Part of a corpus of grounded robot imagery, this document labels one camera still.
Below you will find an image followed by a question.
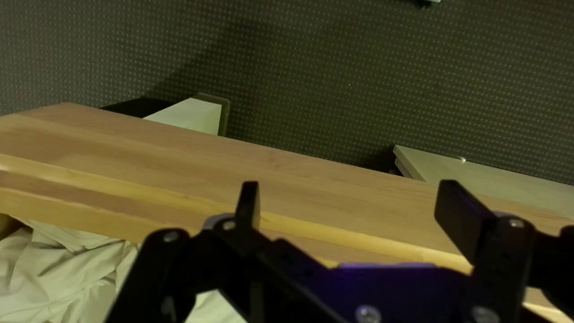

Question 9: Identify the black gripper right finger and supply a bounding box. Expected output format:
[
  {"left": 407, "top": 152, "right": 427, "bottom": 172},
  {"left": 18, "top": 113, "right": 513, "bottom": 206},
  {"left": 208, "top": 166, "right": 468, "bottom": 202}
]
[{"left": 432, "top": 177, "right": 574, "bottom": 323}]

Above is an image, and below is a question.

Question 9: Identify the light wooden dresser drawer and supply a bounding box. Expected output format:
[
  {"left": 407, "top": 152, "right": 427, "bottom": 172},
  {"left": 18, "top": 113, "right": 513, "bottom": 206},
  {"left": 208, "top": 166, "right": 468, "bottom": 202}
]
[{"left": 0, "top": 100, "right": 574, "bottom": 323}]

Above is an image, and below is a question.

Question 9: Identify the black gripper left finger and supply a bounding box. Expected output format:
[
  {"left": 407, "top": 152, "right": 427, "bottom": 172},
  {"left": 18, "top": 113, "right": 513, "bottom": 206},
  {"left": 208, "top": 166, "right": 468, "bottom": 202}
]
[{"left": 104, "top": 179, "right": 348, "bottom": 323}]

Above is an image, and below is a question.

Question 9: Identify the cream sliding closet door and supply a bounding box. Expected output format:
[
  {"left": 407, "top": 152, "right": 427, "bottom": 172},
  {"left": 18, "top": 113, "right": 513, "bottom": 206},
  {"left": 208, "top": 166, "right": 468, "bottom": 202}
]
[{"left": 393, "top": 143, "right": 574, "bottom": 220}]

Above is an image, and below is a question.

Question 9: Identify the cream cloth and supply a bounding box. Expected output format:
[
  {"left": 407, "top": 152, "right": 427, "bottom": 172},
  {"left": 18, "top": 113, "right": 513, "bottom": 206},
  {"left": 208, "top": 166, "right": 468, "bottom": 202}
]
[{"left": 0, "top": 217, "right": 248, "bottom": 323}]

